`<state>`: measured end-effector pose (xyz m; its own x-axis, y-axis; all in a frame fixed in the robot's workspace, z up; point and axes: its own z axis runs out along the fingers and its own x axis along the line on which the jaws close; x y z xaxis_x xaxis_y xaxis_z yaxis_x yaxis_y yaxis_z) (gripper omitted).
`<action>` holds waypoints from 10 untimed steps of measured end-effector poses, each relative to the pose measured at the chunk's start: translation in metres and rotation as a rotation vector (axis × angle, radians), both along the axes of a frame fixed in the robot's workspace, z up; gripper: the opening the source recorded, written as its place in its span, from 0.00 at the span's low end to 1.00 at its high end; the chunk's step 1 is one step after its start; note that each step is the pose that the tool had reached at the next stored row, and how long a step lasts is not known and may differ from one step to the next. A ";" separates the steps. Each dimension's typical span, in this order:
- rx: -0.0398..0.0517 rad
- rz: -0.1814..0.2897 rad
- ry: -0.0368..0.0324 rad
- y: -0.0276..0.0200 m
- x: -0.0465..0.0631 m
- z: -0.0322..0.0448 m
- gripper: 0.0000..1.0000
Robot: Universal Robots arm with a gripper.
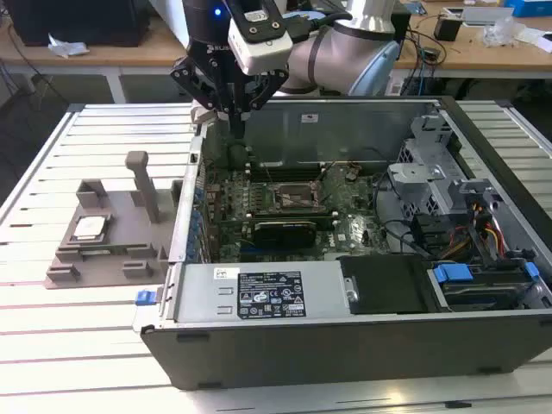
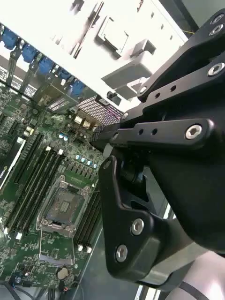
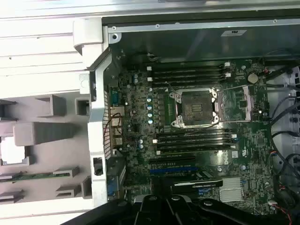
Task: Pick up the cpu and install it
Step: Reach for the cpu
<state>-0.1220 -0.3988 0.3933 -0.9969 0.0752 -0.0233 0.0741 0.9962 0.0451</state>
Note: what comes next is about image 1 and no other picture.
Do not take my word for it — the small black box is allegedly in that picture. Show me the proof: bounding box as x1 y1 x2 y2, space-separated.
433 14 463 43

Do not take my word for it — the clear plastic bag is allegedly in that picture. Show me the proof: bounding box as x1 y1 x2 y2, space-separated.
481 19 526 48

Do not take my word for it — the green motherboard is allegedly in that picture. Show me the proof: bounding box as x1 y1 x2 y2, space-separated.
201 166 392 265

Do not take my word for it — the black graphics card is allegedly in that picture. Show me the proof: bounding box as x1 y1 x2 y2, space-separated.
253 219 317 250

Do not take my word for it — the black internal cable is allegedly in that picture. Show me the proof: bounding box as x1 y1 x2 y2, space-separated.
371 148 436 262

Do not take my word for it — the large black box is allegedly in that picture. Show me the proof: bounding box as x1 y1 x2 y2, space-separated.
7 0 151 48

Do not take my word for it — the grey printed parts rack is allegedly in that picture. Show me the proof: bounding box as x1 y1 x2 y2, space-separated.
45 149 185 291

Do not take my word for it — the grey power supply with label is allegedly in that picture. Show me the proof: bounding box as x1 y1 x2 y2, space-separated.
166 260 350 323

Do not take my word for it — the grey flat device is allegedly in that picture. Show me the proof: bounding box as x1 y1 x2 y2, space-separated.
460 6 517 28

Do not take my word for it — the open black PC case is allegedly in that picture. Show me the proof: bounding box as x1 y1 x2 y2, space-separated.
132 95 552 392

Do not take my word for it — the blue cardboard box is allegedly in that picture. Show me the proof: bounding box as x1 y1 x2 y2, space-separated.
502 0 552 18

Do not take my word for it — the silver topped CPU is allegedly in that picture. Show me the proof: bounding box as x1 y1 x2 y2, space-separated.
72 216 108 241

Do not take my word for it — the black camera cable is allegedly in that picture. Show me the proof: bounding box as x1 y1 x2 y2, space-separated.
282 10 354 45

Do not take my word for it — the white crumpled cloth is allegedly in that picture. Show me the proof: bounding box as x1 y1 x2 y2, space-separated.
46 32 91 59

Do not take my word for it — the silver metal drive cage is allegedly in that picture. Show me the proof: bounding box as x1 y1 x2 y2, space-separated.
387 114 510 225

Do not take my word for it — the hard disk in blue carrier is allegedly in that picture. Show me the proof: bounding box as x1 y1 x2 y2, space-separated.
427 261 540 312

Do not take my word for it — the pale grey case corner cap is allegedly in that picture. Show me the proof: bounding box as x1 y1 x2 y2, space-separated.
191 102 221 127

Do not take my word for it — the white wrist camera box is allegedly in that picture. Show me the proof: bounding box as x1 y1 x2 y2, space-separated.
226 0 295 77

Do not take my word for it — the yellow red wire bundle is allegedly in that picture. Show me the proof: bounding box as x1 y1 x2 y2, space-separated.
448 202 506 260

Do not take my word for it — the white paper sheet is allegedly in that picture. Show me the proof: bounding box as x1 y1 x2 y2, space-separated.
524 28 552 53

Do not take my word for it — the metal socket cover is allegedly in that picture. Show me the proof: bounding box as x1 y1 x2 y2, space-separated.
310 177 329 204

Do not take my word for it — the round black case speaker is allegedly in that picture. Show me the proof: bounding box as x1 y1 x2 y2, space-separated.
227 140 252 169

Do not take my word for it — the CPU socket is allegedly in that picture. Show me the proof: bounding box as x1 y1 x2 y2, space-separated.
269 179 325 209

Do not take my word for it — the black connector block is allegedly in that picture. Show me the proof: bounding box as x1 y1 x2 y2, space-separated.
411 215 445 247

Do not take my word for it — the black plastic drive cover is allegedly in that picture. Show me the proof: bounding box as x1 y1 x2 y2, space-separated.
338 254 432 315

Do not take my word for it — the wooden desk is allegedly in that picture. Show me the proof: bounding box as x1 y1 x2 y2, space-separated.
0 16 195 104
394 8 552 83

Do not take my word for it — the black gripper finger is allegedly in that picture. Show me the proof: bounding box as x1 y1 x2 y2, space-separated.
238 67 291 140
169 55 241 140

